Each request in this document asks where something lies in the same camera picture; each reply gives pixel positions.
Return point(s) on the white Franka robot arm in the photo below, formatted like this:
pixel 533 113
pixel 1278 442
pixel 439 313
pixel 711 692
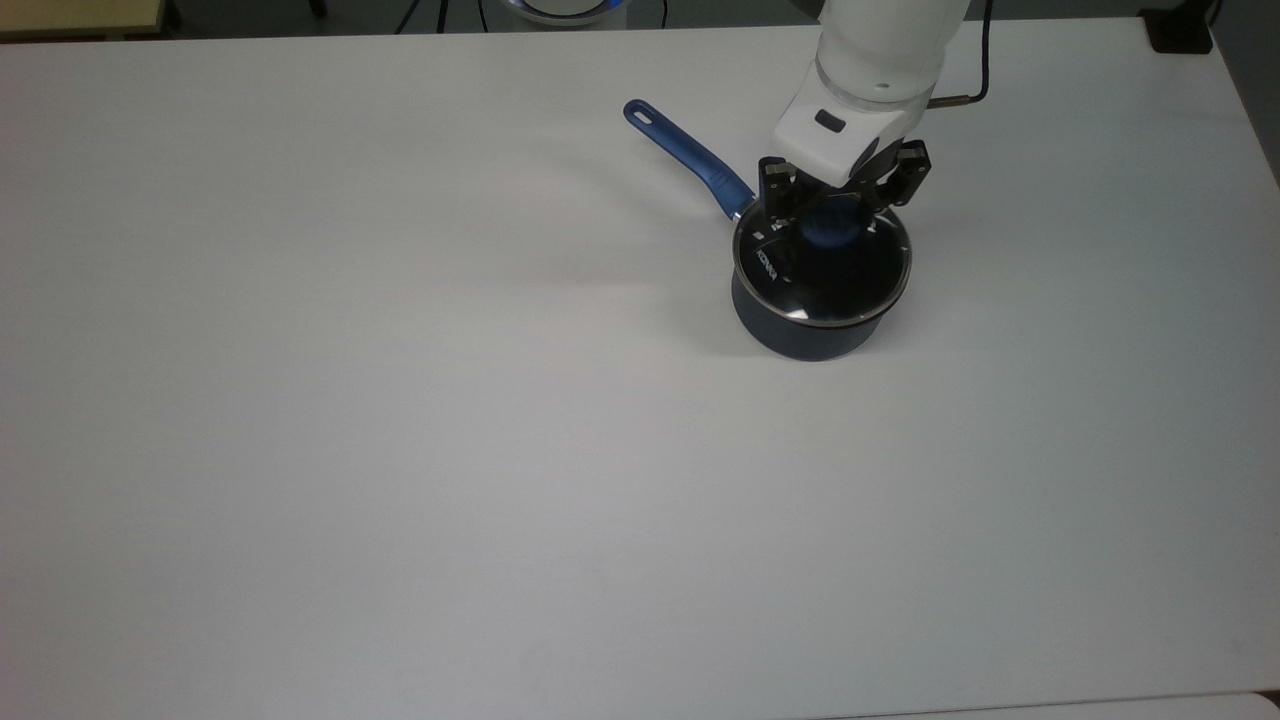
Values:
pixel 880 50

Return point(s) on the black table clamp mount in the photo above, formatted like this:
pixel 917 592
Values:
pixel 1180 30

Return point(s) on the light wooden tabletop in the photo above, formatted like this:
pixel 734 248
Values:
pixel 70 15

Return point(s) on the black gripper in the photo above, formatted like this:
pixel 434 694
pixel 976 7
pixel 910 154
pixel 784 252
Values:
pixel 832 197

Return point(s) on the glass lid with blue knob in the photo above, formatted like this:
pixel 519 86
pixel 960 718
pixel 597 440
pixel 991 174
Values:
pixel 850 290

